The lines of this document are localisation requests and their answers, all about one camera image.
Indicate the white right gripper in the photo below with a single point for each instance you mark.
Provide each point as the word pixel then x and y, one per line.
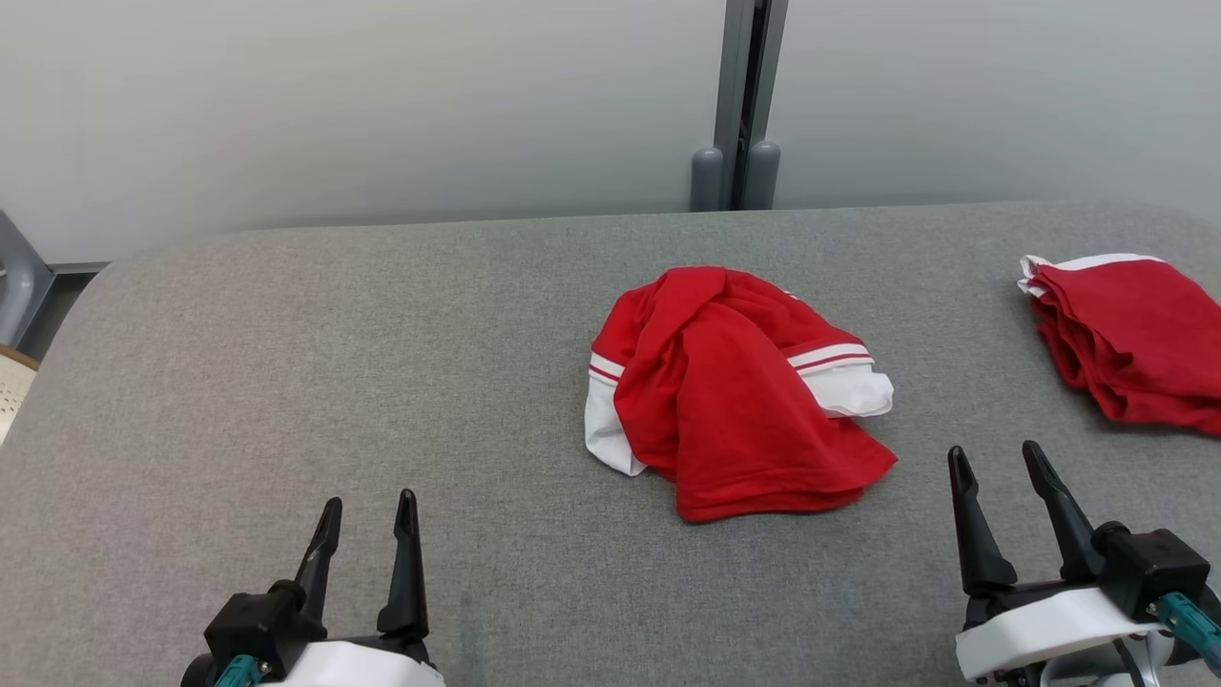
pixel 1040 630

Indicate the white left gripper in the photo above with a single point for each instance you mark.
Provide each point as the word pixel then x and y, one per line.
pixel 362 668

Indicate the red shorts with white trim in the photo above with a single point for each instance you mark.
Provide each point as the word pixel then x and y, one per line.
pixel 1135 334

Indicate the red t-shirt with white sleeves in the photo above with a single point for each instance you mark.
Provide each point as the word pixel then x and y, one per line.
pixel 725 401

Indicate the beige woven basket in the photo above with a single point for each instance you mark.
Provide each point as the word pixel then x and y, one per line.
pixel 14 391

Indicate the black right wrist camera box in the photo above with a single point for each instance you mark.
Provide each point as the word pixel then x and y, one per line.
pixel 1154 563

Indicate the grey partition base rail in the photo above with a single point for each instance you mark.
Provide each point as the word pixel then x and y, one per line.
pixel 81 268

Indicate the grey metal partition post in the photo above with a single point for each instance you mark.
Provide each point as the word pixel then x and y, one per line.
pixel 734 86

